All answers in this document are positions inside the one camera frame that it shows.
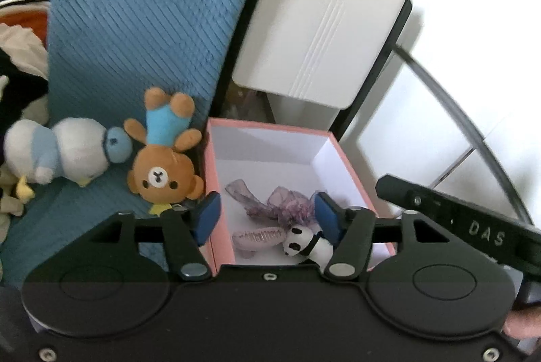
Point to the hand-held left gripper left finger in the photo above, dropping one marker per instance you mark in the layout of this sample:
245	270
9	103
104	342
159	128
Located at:
207	215

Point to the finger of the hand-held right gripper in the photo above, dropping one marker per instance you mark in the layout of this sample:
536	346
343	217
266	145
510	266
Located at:
399	193

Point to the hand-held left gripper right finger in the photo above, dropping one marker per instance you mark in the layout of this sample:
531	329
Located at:
327	215

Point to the panda plush toy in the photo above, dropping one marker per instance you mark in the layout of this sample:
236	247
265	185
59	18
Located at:
298	242

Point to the purple organza scrunchie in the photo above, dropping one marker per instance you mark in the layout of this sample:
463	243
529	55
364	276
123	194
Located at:
287	205

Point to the reddish hair claw clip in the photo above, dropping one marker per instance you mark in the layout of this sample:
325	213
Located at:
258	238

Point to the pink cardboard box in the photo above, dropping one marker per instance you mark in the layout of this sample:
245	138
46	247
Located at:
270	155

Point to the person's right hand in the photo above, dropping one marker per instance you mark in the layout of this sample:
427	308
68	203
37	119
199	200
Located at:
524	324

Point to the brown bear plush toy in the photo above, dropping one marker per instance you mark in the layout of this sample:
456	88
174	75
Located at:
158	172

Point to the round glass table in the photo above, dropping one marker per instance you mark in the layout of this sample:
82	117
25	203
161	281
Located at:
401	125

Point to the white blue penguin plush toy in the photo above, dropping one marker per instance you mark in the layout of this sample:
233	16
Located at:
72	146

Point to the white plastic board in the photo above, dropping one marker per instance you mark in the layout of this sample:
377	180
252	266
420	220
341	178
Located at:
321	28

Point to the blue textured cushion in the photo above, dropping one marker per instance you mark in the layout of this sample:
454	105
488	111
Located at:
139	19

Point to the orange black striped blanket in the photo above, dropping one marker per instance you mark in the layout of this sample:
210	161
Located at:
21	49

